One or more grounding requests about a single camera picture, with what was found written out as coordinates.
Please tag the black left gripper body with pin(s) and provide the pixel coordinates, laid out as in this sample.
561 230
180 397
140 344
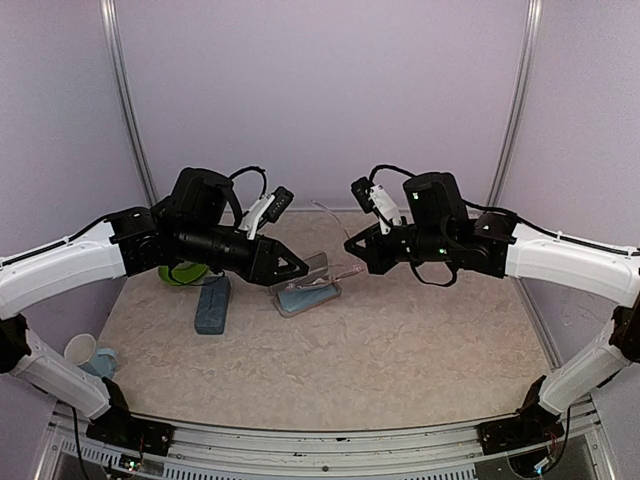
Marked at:
258 274

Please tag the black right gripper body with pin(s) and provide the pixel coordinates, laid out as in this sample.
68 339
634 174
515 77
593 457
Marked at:
386 259

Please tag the pink glasses case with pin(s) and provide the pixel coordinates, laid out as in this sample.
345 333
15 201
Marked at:
318 276

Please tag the light blue cloth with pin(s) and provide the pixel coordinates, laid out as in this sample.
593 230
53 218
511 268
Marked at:
298 300

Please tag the purple lens pink sunglasses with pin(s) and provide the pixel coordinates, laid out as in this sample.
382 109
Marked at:
340 267

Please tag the grey-blue glasses case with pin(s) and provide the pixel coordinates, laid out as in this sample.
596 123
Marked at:
212 307

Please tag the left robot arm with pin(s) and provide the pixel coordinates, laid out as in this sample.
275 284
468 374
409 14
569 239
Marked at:
201 221

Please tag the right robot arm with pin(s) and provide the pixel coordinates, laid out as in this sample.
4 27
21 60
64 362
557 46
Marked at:
500 243

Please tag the green plate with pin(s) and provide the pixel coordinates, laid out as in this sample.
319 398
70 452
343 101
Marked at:
183 275

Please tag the light blue mug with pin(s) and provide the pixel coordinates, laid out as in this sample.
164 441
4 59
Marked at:
82 350

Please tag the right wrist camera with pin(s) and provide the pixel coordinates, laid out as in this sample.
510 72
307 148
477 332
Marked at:
373 198

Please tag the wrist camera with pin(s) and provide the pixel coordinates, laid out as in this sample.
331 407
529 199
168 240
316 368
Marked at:
266 209
373 198

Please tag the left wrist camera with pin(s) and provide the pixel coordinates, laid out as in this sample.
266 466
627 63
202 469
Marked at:
266 209

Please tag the front aluminium rail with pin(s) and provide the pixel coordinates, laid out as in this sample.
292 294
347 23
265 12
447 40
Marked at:
448 451

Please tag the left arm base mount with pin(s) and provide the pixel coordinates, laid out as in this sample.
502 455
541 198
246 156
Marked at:
118 427

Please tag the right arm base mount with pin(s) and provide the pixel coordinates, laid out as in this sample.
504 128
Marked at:
531 424

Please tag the right aluminium corner post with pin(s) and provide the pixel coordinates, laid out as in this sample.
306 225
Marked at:
518 102

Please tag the aluminium corner post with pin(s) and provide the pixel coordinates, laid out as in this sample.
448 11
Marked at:
116 52
518 102

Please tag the left aluminium corner post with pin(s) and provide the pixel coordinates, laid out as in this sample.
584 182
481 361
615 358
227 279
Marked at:
116 52

